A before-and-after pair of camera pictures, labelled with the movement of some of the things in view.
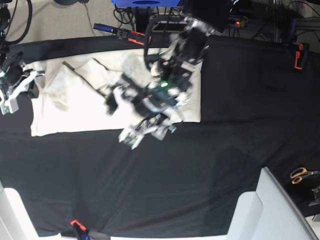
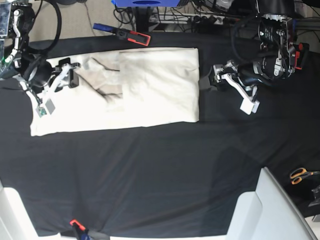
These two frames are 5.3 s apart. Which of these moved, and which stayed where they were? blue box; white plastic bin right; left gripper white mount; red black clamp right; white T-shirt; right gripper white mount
Moved: left gripper white mount; right gripper white mount
Stayed: white T-shirt; blue box; red black clamp right; white plastic bin right
